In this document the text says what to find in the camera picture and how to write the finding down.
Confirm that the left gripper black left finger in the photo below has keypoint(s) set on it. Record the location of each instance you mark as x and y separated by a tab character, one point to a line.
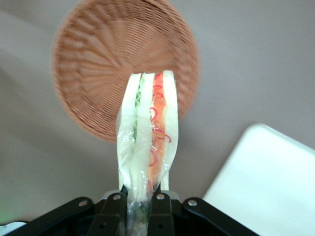
108	216

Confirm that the brown round wicker basket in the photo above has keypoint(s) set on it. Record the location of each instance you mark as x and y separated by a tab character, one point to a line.
103	61

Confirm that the triangle sandwich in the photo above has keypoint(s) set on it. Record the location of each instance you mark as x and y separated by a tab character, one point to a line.
145	127

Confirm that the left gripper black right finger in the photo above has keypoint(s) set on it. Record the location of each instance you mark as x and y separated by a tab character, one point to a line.
169	216

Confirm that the beige plastic tray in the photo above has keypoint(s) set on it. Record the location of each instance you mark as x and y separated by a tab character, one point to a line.
265	182

